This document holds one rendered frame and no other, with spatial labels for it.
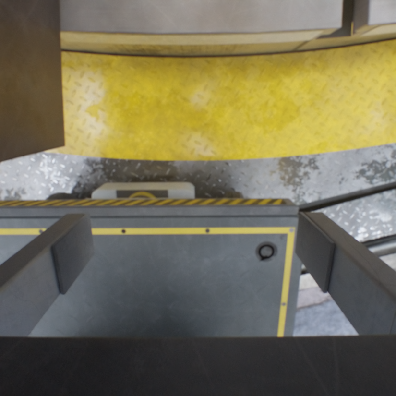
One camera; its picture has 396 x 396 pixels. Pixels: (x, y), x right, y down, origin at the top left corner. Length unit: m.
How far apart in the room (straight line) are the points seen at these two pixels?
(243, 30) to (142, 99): 0.39
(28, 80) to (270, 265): 0.51
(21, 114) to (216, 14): 0.32
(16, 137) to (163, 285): 0.37
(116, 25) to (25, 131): 0.22
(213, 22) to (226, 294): 0.50
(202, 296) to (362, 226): 0.61
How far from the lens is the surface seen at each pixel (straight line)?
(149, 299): 0.61
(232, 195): 0.73
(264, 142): 0.83
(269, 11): 0.53
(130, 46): 0.74
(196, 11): 0.52
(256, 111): 0.82
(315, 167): 0.89
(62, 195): 0.82
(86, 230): 0.16
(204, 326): 0.65
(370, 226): 1.03
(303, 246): 0.16
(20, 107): 0.44
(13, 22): 0.44
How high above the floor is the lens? 0.80
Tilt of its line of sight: 73 degrees down
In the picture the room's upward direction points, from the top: 180 degrees counter-clockwise
